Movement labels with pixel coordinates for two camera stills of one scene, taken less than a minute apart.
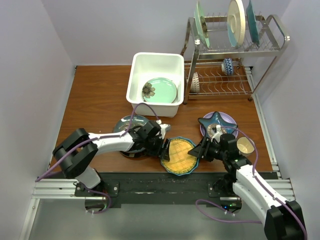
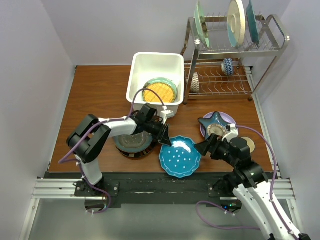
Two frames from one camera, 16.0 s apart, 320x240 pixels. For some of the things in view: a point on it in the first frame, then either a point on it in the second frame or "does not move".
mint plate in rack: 201,25 does not move
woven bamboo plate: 180,161 → 166,93
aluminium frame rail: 51,189 does not move
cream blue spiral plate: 236,23 does not move
